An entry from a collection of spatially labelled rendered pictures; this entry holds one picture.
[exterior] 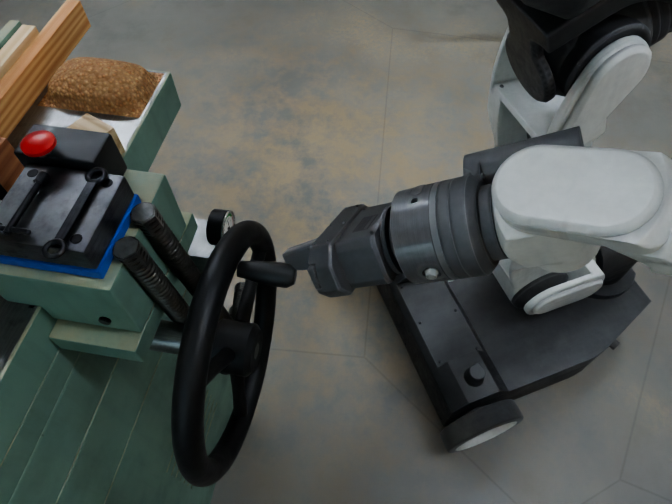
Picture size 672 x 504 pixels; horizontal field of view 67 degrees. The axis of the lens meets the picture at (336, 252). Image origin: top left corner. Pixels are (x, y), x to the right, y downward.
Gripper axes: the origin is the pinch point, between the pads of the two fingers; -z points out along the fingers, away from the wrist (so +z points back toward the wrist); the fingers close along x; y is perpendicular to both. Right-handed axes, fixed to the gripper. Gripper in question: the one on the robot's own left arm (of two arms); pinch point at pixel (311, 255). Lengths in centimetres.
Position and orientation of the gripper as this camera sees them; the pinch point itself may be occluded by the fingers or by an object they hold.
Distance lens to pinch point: 52.1
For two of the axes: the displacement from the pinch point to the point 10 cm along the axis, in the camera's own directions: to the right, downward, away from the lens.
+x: 3.8, -4.8, 7.9
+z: 8.5, -1.5, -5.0
